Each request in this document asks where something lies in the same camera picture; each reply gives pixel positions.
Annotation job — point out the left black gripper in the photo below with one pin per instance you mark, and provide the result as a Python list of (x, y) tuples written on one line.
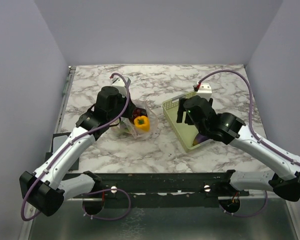
[(129, 111)]

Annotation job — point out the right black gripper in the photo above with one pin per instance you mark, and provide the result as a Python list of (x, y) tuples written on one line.
[(181, 109)]

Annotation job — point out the purple toy grapes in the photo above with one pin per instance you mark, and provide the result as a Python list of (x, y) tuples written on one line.
[(138, 112)]

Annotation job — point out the clear zip top bag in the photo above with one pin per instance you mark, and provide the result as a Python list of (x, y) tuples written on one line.
[(126, 126)]

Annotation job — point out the yellow toy bell pepper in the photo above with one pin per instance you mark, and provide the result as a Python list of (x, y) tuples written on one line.
[(142, 123)]

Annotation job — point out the green perforated plastic basket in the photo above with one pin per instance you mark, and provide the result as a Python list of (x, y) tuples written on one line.
[(185, 133)]

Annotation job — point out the dark purple toy eggplant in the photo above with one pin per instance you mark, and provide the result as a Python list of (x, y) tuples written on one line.
[(198, 139)]

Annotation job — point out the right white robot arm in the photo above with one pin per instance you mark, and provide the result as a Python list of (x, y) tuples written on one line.
[(283, 178)]

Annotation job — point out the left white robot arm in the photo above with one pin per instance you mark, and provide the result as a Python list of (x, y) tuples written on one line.
[(45, 188)]

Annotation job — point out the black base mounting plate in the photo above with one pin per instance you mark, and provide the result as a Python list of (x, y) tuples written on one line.
[(166, 190)]

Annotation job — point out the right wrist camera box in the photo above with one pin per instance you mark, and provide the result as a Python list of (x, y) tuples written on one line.
[(203, 90)]

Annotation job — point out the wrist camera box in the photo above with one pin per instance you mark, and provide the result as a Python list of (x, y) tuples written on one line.
[(203, 90), (120, 83)]

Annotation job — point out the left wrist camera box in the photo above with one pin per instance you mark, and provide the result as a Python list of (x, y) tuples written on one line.
[(120, 83)]

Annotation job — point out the aluminium frame rail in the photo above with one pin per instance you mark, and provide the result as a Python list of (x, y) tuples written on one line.
[(262, 195)]

